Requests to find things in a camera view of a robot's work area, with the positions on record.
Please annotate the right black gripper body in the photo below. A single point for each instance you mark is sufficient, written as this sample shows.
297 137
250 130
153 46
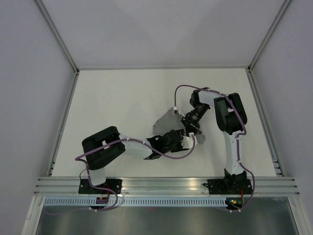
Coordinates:
192 121

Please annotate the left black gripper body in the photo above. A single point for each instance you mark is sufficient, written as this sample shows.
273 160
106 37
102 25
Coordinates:
178 147

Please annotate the grey cloth napkin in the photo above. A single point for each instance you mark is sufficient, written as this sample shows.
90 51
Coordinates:
169 122

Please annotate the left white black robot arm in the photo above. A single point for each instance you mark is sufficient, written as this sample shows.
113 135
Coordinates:
107 145

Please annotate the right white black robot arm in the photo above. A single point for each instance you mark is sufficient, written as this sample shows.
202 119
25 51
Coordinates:
231 119

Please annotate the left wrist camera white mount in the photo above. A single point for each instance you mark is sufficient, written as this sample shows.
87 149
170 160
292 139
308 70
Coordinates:
189 141

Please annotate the white slotted cable duct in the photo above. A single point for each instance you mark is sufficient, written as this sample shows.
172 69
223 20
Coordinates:
136 201

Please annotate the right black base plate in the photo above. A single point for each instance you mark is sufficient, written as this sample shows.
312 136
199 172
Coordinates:
220 187

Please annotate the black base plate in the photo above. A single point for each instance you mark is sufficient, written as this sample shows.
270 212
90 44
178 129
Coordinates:
220 187
113 184

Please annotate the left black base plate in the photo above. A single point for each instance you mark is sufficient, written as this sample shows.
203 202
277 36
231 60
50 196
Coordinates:
113 184

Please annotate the aluminium mounting rail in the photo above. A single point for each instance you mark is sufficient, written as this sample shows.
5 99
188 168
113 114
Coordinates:
162 186

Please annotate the right aluminium frame post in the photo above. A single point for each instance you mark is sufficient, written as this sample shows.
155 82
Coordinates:
270 32

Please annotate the aluminium frame post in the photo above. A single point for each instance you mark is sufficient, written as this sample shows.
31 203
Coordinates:
55 33
270 32

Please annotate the left aluminium frame post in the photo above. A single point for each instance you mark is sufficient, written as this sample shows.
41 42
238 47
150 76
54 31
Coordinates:
55 33

